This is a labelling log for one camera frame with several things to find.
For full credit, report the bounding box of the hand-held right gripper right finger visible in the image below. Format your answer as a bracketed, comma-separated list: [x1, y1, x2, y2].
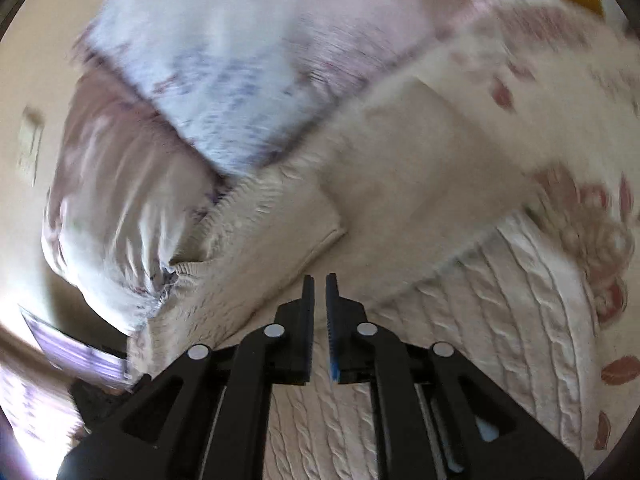
[325, 273, 585, 480]

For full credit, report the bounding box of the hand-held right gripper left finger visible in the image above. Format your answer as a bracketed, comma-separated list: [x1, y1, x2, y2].
[56, 275, 315, 480]

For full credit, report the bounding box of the beige garment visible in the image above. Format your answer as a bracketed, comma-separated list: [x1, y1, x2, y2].
[220, 80, 547, 351]

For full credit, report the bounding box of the purple patterned cloth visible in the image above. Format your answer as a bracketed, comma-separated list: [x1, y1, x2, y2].
[19, 305, 132, 392]

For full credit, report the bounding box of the mauve pillow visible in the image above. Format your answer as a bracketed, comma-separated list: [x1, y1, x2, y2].
[40, 67, 237, 337]

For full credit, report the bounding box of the pale blue patterned pillow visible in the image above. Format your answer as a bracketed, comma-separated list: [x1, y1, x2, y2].
[79, 0, 483, 182]

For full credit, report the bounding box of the white floral blanket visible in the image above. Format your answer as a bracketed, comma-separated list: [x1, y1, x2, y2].
[345, 0, 640, 456]

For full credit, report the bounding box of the cream cable knit blanket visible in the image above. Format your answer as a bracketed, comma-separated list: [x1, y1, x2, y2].
[127, 160, 603, 480]

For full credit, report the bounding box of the beige wall switch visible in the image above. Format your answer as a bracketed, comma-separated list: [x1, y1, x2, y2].
[17, 106, 47, 182]

